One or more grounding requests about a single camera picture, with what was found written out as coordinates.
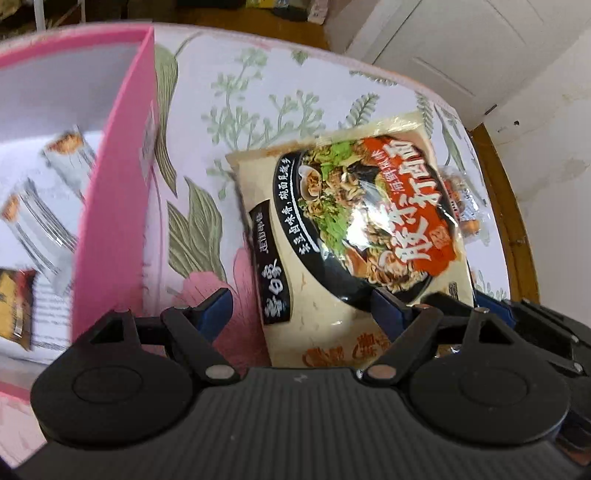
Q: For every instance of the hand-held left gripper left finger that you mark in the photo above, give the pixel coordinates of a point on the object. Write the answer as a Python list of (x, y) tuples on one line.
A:
[(217, 314)]

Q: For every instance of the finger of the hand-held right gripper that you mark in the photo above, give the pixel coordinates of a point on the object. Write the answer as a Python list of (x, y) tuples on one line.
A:
[(501, 311)]

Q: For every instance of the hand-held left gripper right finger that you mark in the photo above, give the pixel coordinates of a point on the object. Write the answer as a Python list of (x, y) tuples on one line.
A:
[(392, 316)]

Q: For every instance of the clear bag of orange snacks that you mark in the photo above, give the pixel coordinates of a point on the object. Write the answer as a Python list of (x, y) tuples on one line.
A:
[(461, 203)]

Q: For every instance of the instant noodle packet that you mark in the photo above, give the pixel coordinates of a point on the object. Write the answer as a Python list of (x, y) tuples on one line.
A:
[(351, 207)]

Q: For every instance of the pink cardboard box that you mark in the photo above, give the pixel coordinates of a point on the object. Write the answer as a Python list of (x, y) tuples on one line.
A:
[(115, 207)]

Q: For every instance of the silver snack packet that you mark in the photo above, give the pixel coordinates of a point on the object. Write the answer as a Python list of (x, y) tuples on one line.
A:
[(69, 154), (37, 226)]

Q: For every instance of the dark yellow snack packet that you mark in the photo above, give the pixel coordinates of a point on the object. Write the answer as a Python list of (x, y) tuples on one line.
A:
[(16, 309)]

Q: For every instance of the small door stopper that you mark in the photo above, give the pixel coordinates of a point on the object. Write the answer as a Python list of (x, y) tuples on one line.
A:
[(491, 110)]

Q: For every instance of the white door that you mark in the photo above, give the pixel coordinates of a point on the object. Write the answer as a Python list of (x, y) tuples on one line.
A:
[(485, 41)]

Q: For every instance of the colourful gift bag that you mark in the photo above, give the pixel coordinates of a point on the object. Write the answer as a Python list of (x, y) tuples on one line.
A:
[(259, 3)]

